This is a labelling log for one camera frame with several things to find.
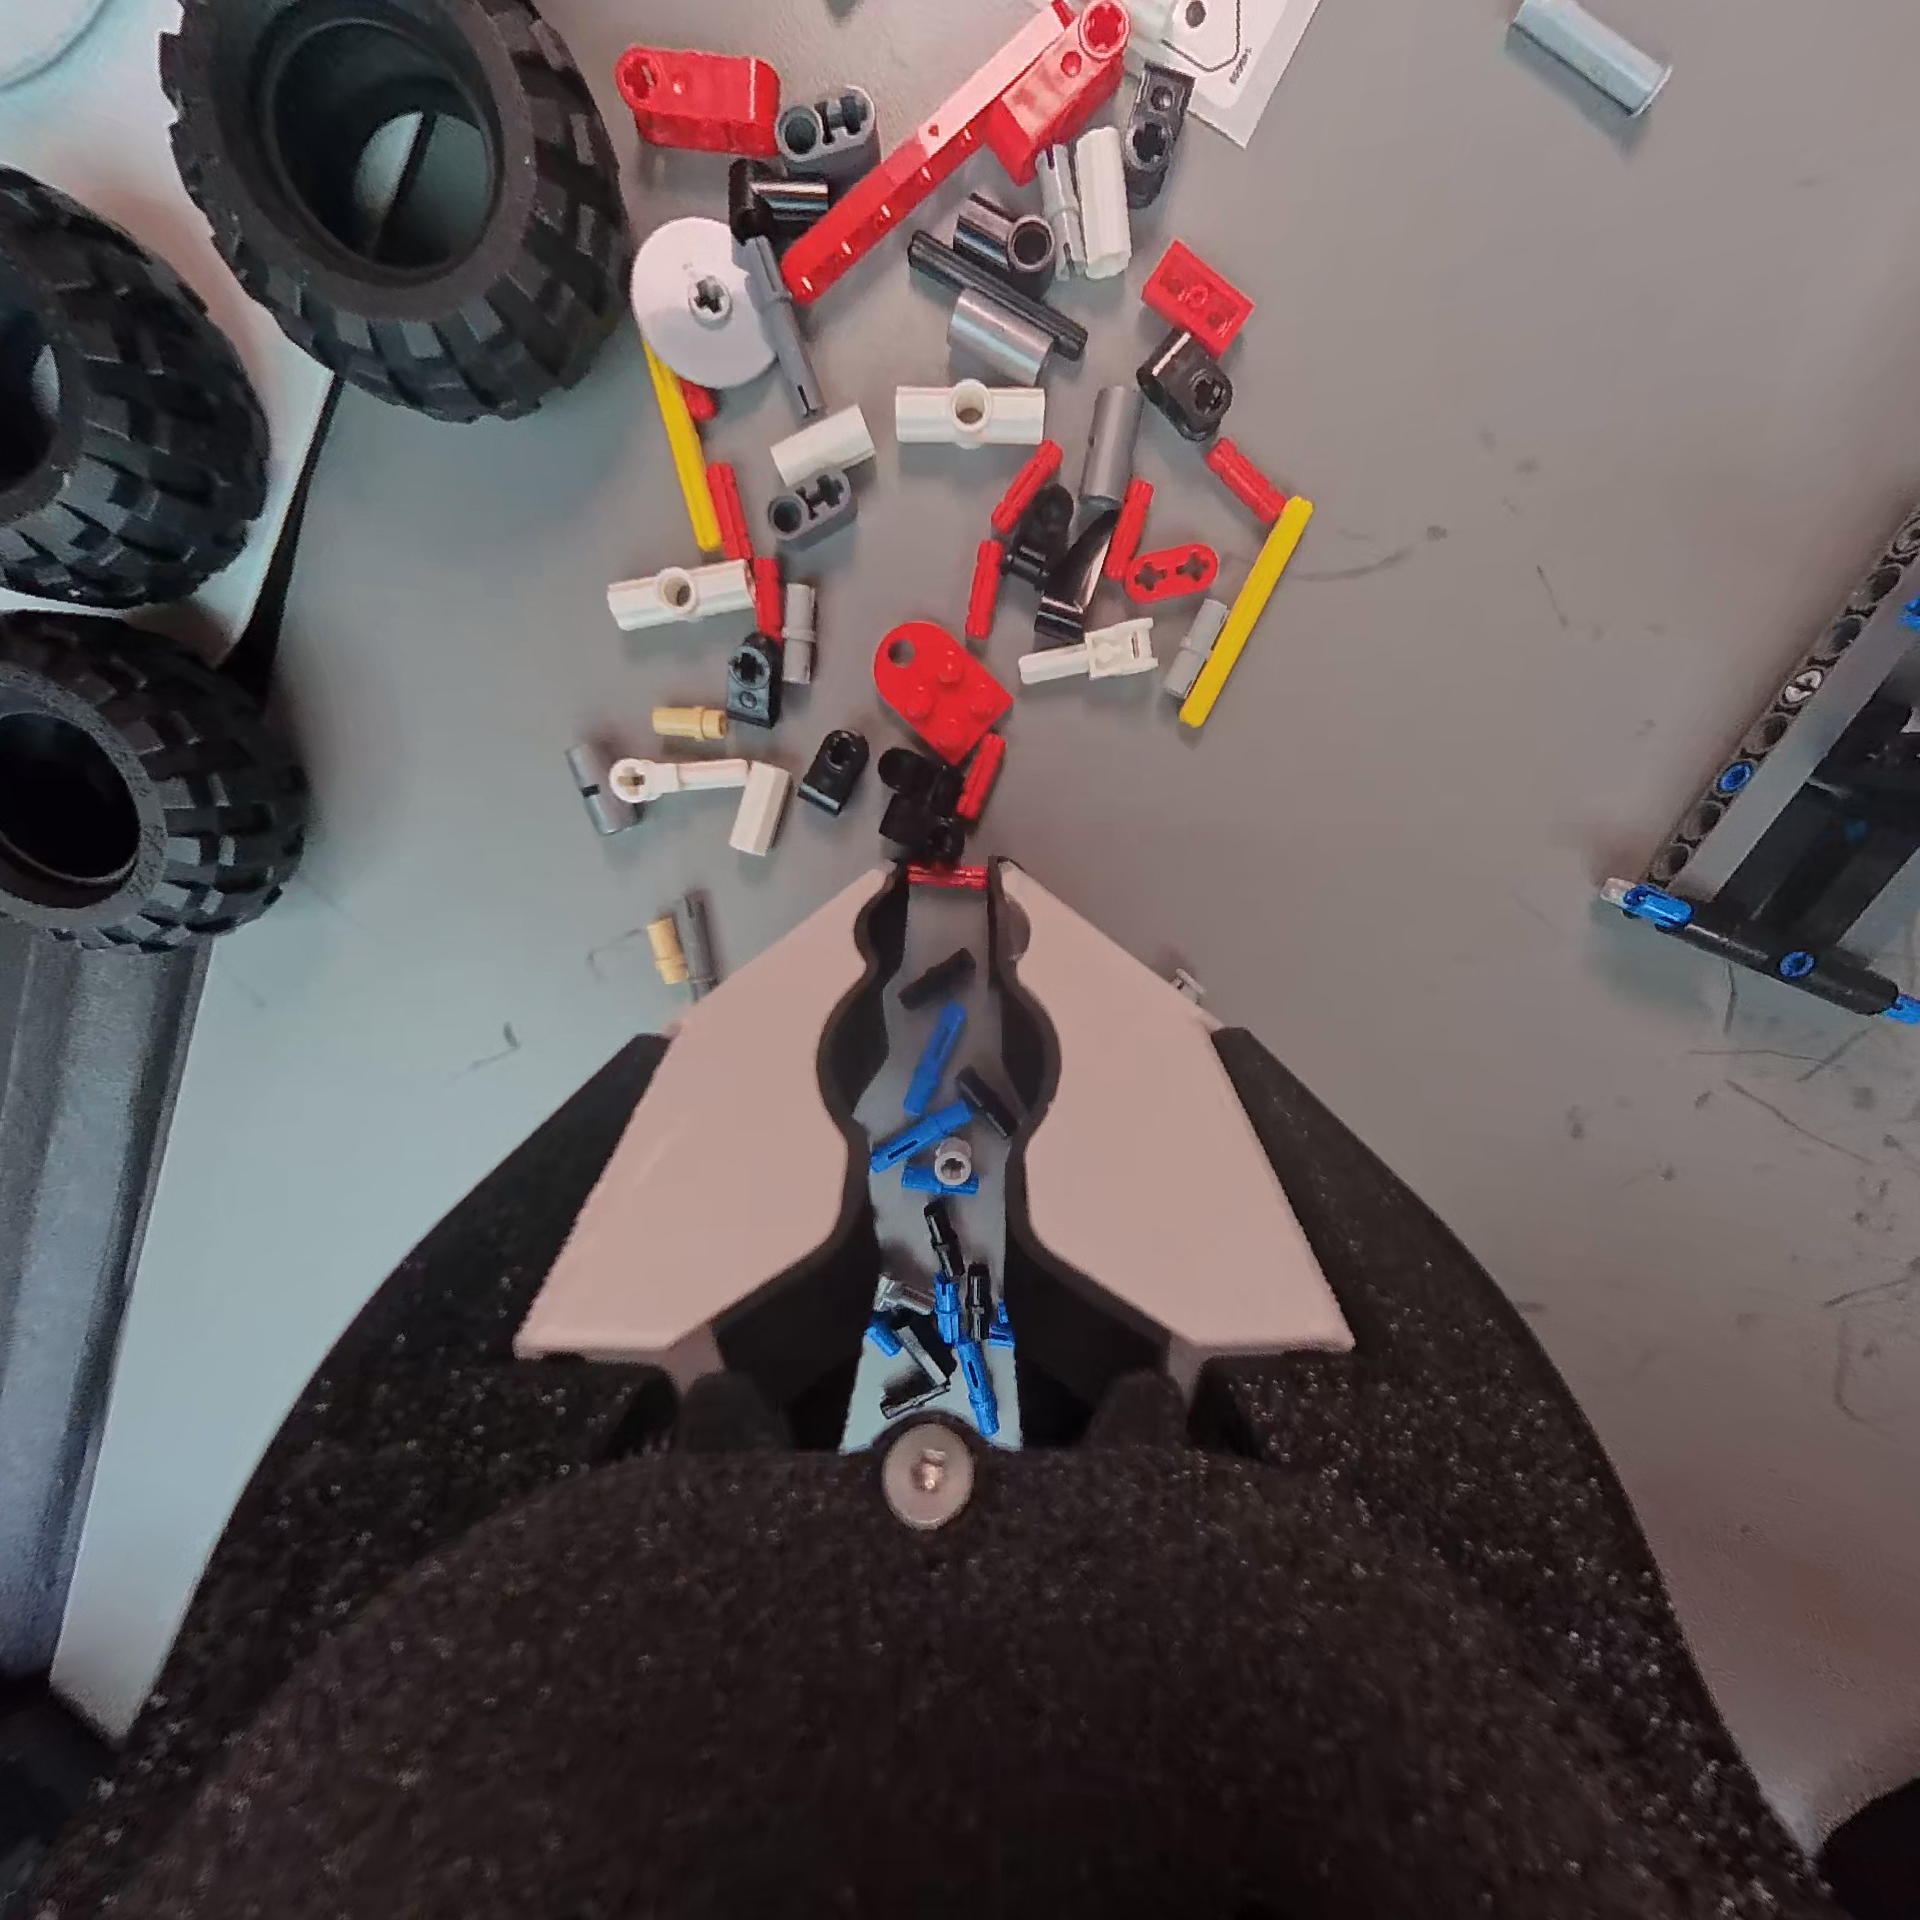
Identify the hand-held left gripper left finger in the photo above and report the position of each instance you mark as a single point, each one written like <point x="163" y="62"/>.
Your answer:
<point x="704" y="1171"/>

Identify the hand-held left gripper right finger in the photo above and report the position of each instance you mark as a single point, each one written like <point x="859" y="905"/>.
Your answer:
<point x="1171" y="1185"/>

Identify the toy brick chassis model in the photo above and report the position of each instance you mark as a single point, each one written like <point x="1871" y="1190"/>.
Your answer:
<point x="1815" y="721"/>

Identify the grey desk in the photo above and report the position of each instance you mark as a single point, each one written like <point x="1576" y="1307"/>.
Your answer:
<point x="1500" y="450"/>

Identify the pile of mixed small bricks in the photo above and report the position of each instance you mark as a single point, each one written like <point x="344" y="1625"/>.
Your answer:
<point x="945" y="681"/>

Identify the black toy tire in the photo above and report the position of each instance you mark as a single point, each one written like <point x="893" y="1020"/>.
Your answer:
<point x="195" y="839"/>
<point x="149" y="450"/>
<point x="511" y="300"/>

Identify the white sticker sheet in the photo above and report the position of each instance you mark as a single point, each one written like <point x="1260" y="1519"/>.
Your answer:
<point x="1253" y="60"/>

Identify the light grey tube piece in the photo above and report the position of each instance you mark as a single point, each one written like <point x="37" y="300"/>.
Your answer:
<point x="1588" y="52"/>

